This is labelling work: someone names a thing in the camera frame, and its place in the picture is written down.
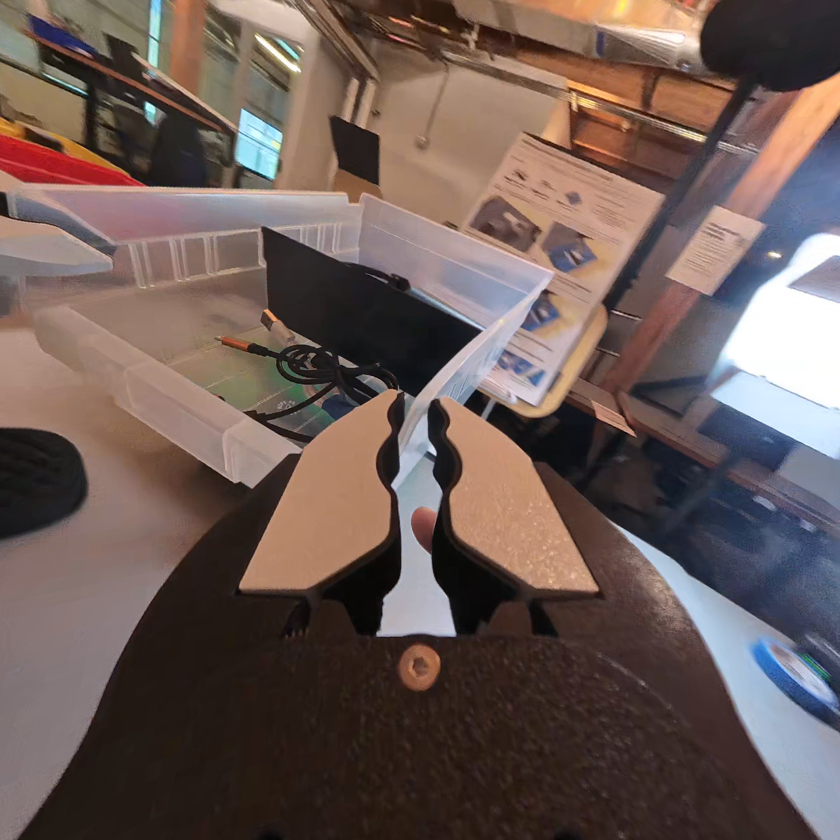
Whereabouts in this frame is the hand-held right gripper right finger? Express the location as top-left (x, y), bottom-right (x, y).
top-left (428, 395), bottom-right (601, 601)

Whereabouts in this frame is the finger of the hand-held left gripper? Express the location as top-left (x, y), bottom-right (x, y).
top-left (0, 220), bottom-right (114, 278)
top-left (0, 193), bottom-right (116, 256)

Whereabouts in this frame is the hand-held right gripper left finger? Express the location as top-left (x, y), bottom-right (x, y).
top-left (236, 389), bottom-right (406, 598)

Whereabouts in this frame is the clear plastic bin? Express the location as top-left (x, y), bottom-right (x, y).
top-left (7, 184), bottom-right (555, 490)

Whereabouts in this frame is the black cable orange plug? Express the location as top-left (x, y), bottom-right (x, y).
top-left (215, 335), bottom-right (401, 444)

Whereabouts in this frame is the red plastic bin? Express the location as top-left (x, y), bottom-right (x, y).
top-left (0, 134), bottom-right (145, 188)

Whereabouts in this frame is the white document stand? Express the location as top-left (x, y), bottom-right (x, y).
top-left (459, 131), bottom-right (667, 421)

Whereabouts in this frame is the black clear-bin divider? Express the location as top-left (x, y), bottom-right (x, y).
top-left (261, 226), bottom-right (483, 398)

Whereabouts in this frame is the black wrist rest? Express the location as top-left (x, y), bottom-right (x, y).
top-left (0, 428), bottom-right (89, 540)

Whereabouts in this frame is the blue tape roll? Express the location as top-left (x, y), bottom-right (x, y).
top-left (751, 635), bottom-right (840, 723)

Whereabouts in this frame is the white paper sign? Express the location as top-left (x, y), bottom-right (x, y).
top-left (664, 205), bottom-right (767, 296)

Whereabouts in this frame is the black round object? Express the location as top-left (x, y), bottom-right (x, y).
top-left (699, 0), bottom-right (840, 93)

